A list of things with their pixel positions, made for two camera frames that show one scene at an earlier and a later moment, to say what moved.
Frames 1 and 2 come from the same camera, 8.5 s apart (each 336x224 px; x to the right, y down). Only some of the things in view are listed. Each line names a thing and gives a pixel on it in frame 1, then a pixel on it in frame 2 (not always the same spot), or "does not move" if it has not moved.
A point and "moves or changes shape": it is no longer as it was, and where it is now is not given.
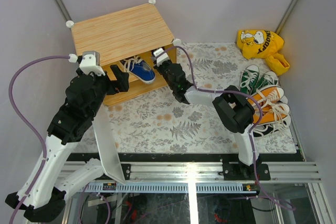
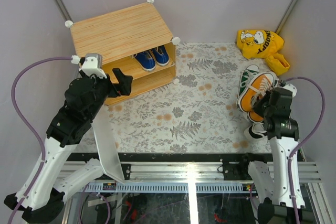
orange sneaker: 267,95 moves or changes shape
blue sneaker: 140,68 to 146,61
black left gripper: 121,84 does not move
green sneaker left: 249,77 does not move
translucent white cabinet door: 112,164 does not move
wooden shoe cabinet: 138,32 does not move
